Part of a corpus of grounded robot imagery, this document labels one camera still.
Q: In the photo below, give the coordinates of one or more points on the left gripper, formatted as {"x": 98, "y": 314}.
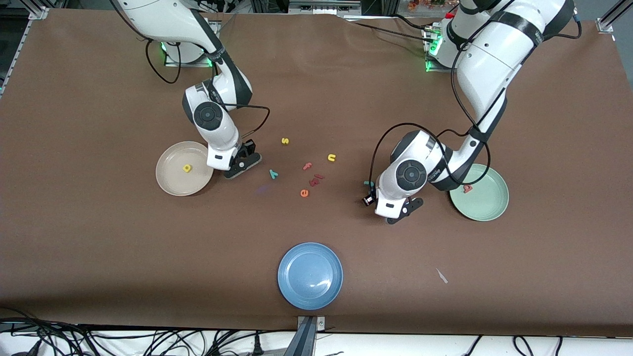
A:
{"x": 369, "y": 199}

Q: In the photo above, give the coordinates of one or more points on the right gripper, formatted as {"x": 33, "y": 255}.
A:
{"x": 247, "y": 148}

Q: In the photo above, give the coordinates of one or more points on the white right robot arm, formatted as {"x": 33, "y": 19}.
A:
{"x": 163, "y": 20}

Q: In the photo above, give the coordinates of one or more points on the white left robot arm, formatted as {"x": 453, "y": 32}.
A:
{"x": 494, "y": 54}

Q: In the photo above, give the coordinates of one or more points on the beige brown plate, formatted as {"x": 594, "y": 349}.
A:
{"x": 173, "y": 184}

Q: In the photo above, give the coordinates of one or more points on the blue plate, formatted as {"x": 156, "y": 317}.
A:
{"x": 310, "y": 276}

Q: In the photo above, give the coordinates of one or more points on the small white paper scrap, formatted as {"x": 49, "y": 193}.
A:
{"x": 441, "y": 276}

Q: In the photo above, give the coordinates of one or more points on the light green plate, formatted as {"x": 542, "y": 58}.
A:
{"x": 484, "y": 202}

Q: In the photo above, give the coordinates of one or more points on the grey metal equipment box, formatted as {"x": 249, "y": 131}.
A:
{"x": 324, "y": 6}

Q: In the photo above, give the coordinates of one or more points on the brown table cover sheet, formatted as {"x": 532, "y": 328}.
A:
{"x": 99, "y": 237}

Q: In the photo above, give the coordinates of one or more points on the black power plug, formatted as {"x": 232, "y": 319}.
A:
{"x": 257, "y": 346}

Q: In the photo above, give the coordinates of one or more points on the orange floral decoration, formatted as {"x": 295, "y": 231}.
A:
{"x": 425, "y": 4}

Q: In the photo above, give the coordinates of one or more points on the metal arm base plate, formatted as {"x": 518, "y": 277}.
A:
{"x": 432, "y": 67}
{"x": 170, "y": 62}

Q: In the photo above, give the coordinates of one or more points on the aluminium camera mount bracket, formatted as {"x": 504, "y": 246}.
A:
{"x": 309, "y": 336}

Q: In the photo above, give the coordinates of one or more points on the aluminium frame profile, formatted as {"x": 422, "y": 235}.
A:
{"x": 610, "y": 17}
{"x": 20, "y": 42}

